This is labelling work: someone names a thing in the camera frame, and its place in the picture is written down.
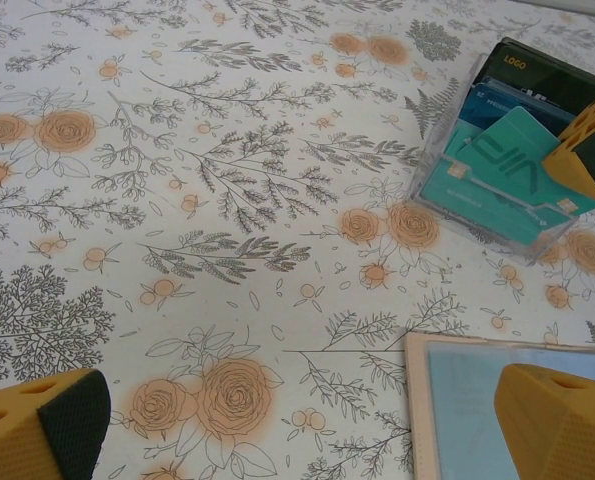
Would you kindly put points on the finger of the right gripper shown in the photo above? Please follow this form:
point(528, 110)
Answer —
point(587, 150)

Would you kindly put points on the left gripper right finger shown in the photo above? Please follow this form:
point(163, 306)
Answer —
point(567, 430)

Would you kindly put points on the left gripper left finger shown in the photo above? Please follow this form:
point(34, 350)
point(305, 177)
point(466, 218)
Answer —
point(22, 430)

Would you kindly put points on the dark blue credit card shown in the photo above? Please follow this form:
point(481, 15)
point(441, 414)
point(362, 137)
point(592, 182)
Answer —
point(547, 112)
point(487, 107)

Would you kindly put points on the teal VIP credit card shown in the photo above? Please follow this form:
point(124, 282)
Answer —
point(512, 150)

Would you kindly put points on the beige leather card holder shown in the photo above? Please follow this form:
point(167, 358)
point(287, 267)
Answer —
point(417, 400)

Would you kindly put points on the floral table mat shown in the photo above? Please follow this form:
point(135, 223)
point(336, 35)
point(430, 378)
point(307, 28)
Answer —
point(227, 200)

